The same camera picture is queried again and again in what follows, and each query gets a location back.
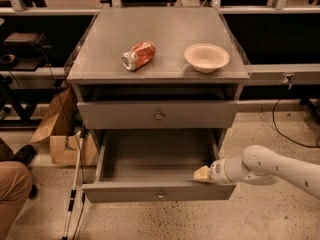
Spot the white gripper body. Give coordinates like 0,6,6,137
210,157,249,184

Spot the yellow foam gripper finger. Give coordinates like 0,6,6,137
193,166,212,183

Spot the grey drawer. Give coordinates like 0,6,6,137
83,129,234,203
77,101,238,129

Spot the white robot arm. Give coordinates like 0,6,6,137
193,145,320,199

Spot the grey drawer cabinet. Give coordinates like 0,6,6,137
64,6,251,188

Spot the grey top drawer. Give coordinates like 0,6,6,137
77,101,238,129

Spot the white paper bowl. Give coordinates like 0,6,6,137
184,43,230,73

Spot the crushed orange soda can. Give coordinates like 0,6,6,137
122,41,156,72

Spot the white and black pole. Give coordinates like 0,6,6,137
61,127,85,240

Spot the brown cardboard box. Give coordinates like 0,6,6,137
30,86,99,167

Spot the black shoe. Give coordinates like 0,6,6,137
13,145,37,165

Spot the person's tan trouser leg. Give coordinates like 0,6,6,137
0,161,32,240

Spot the black equipment on left shelf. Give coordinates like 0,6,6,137
0,32,52,71

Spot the black cable on floor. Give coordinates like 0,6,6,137
271,98,320,150

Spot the grey metal rail frame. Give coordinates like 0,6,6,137
0,0,320,88

